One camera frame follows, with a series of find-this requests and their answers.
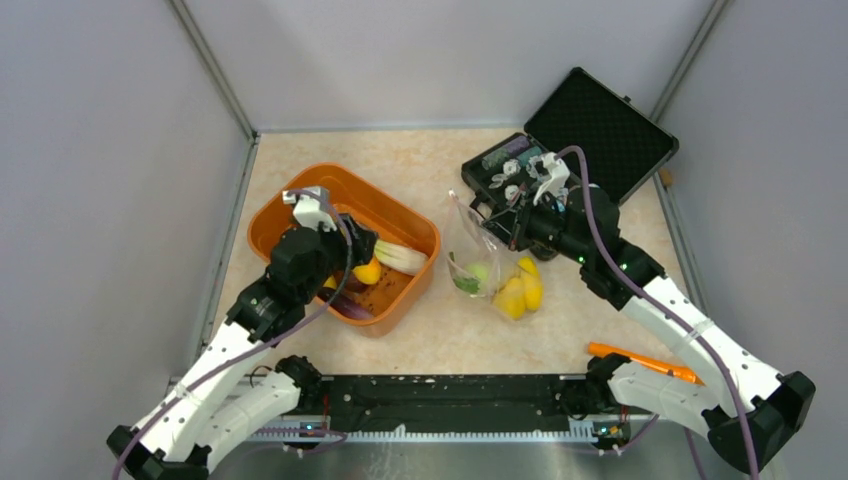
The yellow bell pepper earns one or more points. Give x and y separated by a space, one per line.
510 299

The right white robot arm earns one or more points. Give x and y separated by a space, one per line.
745 408

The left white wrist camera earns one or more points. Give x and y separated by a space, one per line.
310 207

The orange carrot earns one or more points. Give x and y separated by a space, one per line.
677 371

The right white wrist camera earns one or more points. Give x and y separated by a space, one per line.
554 179

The black open carrying case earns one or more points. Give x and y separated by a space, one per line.
624 148

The yellow banana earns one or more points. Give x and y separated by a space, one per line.
330 283

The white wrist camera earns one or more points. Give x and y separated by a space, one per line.
554 179
310 207

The orange plastic basket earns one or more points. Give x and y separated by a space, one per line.
395 293

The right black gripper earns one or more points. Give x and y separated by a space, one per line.
512 225

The clear zip top bag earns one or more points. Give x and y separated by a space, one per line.
465 236

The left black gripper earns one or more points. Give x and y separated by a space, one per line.
362 241

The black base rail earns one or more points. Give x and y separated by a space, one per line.
455 404

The white radish with leaves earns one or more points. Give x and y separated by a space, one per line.
472 278

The purple eggplant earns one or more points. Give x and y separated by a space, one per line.
345 306

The orange yellow mango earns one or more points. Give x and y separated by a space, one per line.
368 273

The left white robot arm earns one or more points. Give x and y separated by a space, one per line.
197 426

